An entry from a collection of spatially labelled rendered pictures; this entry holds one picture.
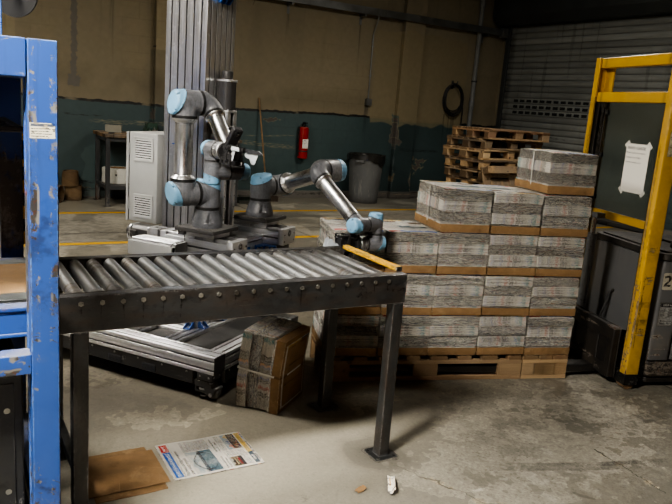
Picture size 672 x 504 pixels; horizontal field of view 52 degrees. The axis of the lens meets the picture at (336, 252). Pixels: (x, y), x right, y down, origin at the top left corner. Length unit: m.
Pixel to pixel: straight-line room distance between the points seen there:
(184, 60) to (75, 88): 6.09
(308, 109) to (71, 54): 3.47
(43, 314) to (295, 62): 8.88
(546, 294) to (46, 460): 2.77
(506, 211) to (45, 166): 2.52
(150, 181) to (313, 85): 7.27
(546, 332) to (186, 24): 2.56
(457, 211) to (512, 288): 0.56
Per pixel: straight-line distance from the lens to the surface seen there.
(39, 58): 1.98
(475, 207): 3.73
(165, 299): 2.35
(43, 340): 2.10
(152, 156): 3.69
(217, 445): 3.05
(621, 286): 4.49
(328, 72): 10.92
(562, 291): 4.07
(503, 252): 3.84
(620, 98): 4.40
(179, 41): 3.66
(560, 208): 3.95
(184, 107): 3.25
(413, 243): 3.64
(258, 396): 3.34
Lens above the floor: 1.44
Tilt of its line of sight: 12 degrees down
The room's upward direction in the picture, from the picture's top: 5 degrees clockwise
